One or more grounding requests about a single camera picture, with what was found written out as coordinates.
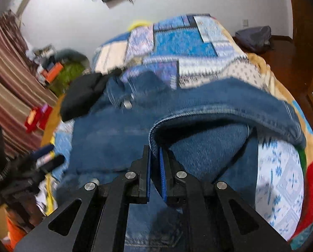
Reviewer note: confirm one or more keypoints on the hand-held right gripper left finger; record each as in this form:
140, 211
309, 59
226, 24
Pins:
146, 174

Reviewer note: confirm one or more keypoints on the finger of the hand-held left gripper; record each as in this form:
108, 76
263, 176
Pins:
43, 151
52, 162

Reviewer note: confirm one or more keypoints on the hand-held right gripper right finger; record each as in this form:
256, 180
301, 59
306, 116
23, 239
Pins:
162, 178

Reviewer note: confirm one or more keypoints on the blue denim jeans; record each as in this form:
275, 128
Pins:
106, 141

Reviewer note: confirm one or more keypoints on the yellow cloth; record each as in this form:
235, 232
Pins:
50, 191

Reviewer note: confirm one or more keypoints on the red plush toy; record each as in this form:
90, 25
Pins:
35, 118

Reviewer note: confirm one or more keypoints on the orange cloth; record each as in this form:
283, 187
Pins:
14, 231

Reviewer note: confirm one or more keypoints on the black garment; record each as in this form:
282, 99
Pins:
79, 97

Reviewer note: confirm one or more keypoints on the green covered side table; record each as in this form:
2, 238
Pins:
69, 76

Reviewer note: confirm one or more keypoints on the orange box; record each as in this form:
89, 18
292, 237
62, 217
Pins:
54, 72

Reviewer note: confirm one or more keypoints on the striped brown curtain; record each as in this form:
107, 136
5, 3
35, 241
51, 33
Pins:
6, 78

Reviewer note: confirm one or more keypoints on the pile of clutter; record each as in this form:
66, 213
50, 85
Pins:
41, 57

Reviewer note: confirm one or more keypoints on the grey cloth bundle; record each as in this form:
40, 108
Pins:
72, 55

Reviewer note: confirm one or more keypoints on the blue patchwork blanket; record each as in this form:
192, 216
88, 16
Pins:
177, 39

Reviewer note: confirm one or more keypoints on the yellow foam tube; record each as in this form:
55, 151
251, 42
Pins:
138, 24

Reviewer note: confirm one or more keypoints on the grey bag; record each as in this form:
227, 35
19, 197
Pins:
255, 38

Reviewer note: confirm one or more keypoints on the brown wooden wardrobe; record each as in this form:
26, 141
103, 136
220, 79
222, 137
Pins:
308, 44

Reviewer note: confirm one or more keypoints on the white wall socket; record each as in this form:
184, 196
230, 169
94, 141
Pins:
245, 22

